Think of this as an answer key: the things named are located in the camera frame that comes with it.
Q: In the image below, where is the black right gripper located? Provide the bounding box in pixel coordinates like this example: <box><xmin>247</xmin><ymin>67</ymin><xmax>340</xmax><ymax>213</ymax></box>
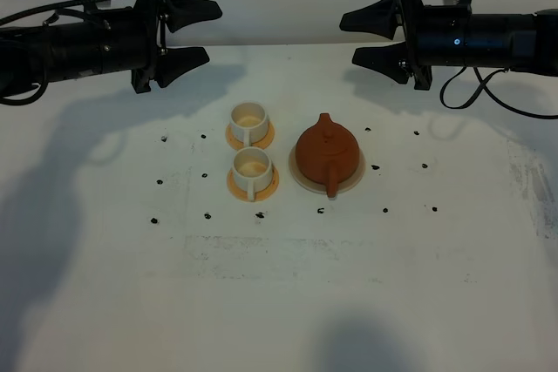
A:
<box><xmin>339</xmin><ymin>0</ymin><xmax>535</xmax><ymax>90</ymax></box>

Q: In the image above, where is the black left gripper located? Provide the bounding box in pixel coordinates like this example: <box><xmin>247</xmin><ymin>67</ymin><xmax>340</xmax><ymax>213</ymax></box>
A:
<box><xmin>46</xmin><ymin>0</ymin><xmax>222</xmax><ymax>93</ymax></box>

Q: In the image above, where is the brown clay teapot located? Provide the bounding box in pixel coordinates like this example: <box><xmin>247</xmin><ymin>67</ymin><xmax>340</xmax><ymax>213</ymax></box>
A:
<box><xmin>295</xmin><ymin>113</ymin><xmax>361</xmax><ymax>199</ymax></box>

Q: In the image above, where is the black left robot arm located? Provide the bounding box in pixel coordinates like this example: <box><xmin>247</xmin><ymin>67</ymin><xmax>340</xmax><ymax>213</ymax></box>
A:
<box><xmin>1</xmin><ymin>0</ymin><xmax>222</xmax><ymax>106</ymax></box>

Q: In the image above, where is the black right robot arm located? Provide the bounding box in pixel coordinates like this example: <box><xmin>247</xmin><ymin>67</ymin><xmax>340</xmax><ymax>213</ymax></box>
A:
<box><xmin>340</xmin><ymin>0</ymin><xmax>557</xmax><ymax>91</ymax></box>

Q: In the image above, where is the cream round teapot saucer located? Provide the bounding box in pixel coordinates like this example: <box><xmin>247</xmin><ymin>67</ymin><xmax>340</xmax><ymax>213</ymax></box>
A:
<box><xmin>289</xmin><ymin>146</ymin><xmax>367</xmax><ymax>195</ymax></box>

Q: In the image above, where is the far white teacup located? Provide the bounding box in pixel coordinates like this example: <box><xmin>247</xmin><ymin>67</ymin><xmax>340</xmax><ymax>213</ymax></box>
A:
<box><xmin>229</xmin><ymin>102</ymin><xmax>269</xmax><ymax>147</ymax></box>

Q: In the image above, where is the white teacup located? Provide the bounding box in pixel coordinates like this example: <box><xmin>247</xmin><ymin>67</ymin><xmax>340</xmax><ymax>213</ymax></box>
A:
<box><xmin>229</xmin><ymin>102</ymin><xmax>269</xmax><ymax>147</ymax></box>
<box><xmin>231</xmin><ymin>146</ymin><xmax>273</xmax><ymax>202</ymax></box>

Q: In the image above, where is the far orange coaster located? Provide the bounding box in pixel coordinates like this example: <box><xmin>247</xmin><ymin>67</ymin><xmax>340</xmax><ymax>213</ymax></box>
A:
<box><xmin>225</xmin><ymin>122</ymin><xmax>276</xmax><ymax>150</ymax></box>

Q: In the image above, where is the orange coaster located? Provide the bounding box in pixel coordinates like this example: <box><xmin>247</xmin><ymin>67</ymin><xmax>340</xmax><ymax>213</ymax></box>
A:
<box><xmin>225</xmin><ymin>122</ymin><xmax>276</xmax><ymax>150</ymax></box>
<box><xmin>227</xmin><ymin>166</ymin><xmax>279</xmax><ymax>202</ymax></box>

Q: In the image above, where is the near white teacup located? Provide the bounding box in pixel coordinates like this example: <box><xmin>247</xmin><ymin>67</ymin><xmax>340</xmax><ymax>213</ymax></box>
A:
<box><xmin>231</xmin><ymin>146</ymin><xmax>273</xmax><ymax>202</ymax></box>

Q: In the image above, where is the near orange coaster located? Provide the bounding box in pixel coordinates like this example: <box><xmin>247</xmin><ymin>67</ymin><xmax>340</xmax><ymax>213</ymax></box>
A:
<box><xmin>227</xmin><ymin>166</ymin><xmax>279</xmax><ymax>202</ymax></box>

